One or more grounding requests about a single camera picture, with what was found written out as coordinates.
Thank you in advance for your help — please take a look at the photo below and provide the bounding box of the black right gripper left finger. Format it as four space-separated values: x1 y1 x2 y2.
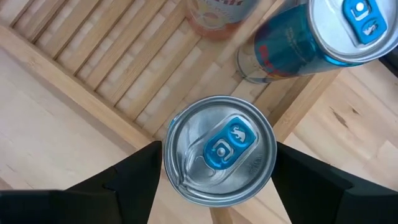
0 141 164 224

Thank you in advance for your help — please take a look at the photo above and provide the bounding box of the pink Spindrift can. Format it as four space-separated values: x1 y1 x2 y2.
185 0 261 40

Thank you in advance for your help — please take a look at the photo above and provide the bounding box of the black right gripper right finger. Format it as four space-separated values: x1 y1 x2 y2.
271 141 398 224

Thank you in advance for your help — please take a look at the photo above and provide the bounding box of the blue Red Bull can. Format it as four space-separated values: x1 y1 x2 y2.
235 0 398 85
162 95 278 208

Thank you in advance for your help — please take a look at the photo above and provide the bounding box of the wooden slatted shelf rack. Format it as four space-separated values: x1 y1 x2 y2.
0 0 345 149

